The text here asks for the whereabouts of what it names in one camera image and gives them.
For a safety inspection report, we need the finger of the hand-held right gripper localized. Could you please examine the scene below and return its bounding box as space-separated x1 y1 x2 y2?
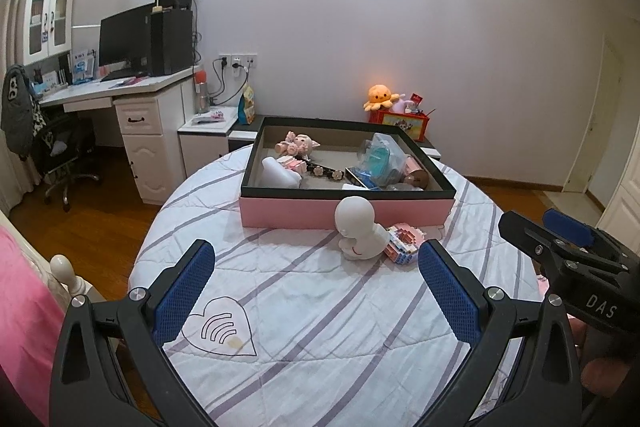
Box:
542 208 601 248
498 211 631 280

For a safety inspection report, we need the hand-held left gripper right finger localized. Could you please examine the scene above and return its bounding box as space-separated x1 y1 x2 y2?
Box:
417 239 583 427

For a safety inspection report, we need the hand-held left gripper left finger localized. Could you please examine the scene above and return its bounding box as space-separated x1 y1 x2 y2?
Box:
49 238 221 427

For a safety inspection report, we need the white building block toy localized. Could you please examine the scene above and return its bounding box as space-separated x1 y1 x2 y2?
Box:
382 223 422 265

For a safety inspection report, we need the white duck figure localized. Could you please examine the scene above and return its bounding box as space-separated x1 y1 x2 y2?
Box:
334 196 388 260

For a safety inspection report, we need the rose gold cup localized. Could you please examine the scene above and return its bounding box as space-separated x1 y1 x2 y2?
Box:
402 156 430 188

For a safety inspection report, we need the pink box with black rim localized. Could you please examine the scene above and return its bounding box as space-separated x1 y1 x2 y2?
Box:
239 116 457 230

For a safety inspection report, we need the clear container with teal insert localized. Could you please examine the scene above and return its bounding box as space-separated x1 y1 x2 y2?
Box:
356 132 407 188

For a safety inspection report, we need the pink building block toy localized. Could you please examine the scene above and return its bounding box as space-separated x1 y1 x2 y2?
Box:
277 155 307 176

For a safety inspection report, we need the black flower headband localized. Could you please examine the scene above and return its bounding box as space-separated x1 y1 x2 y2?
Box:
302 159 346 182

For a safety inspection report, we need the pink pig doll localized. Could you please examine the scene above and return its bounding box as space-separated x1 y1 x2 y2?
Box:
274 132 321 158

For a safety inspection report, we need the person's right hand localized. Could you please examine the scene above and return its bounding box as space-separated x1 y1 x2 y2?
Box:
569 316 588 358

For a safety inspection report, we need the white panel door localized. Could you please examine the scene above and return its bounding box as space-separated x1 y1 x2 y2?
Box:
597 142 640 233

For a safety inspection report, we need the white rounded object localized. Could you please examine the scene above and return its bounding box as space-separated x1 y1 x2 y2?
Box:
261 156 303 190

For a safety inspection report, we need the white nightstand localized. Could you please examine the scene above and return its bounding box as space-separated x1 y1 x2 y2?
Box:
177 107 263 180

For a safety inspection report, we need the white desk with drawers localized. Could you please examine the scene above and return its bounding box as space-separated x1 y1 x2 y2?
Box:
35 66 206 205

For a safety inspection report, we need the pink blanket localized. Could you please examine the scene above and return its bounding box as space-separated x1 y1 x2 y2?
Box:
0 222 68 427

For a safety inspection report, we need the red printed box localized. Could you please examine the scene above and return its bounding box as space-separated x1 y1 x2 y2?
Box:
369 107 431 142

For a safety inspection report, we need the black office chair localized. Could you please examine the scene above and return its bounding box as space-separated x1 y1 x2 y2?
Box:
30 107 101 210

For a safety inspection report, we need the blue yellow snack bag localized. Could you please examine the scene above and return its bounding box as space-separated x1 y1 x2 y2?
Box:
237 83 257 125

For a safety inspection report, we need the clear bottle with red cap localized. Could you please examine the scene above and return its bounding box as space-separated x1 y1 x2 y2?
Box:
194 68 210 114

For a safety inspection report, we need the orange octopus plush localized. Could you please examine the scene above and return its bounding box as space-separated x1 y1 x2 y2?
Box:
363 84 401 112

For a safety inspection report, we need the black computer tower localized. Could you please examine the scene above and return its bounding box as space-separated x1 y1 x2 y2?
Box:
149 9 195 78

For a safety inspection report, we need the dark patterned jacket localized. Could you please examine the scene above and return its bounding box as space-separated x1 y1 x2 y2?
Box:
0 64 48 158

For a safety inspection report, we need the black computer monitor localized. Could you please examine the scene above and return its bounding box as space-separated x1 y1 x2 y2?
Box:
98 3 156 75

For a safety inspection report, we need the white glass-door cabinet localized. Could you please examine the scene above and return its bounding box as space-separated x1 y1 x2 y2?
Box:
20 0 76 68

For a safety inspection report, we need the white bed post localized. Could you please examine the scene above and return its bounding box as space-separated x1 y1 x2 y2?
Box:
50 254 91 303

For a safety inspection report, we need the white wall outlet strip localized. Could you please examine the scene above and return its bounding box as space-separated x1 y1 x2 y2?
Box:
218 53 258 70

